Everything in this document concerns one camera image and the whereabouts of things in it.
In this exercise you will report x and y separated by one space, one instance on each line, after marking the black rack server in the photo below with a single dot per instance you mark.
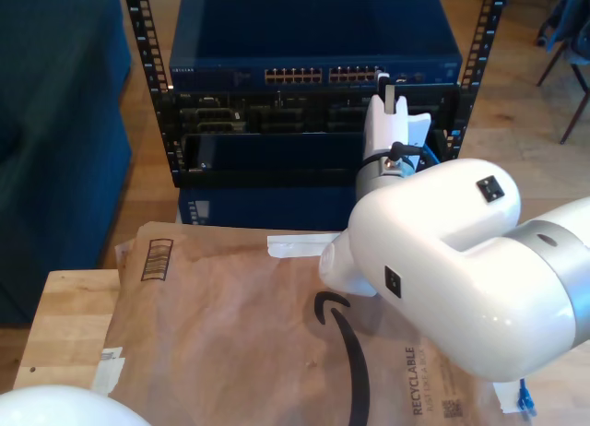
276 117

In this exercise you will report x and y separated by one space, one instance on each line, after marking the blue equipment case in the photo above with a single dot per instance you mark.
276 209

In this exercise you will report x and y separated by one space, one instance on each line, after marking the white tape strip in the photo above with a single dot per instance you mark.
295 246

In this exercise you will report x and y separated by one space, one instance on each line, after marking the dark metal chair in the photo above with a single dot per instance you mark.
571 25

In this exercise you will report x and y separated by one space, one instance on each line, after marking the brown paper mailer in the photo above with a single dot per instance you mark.
207 352

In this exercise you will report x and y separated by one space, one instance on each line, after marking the blue sofa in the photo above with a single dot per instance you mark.
55 168

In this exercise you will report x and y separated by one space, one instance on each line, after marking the torn white paper label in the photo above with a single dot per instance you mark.
108 370

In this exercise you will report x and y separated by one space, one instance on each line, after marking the blue network switch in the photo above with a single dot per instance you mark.
313 29

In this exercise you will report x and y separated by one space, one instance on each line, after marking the black rack frame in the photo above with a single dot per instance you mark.
162 117

